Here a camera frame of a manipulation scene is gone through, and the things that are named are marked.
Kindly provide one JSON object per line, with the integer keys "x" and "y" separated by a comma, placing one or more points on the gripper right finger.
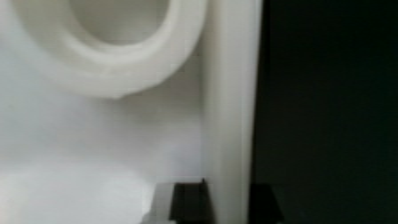
{"x": 264, "y": 208}

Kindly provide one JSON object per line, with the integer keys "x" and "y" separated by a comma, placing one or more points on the white square table top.
{"x": 127, "y": 108}

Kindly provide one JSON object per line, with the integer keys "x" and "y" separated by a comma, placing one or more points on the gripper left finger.
{"x": 191, "y": 204}

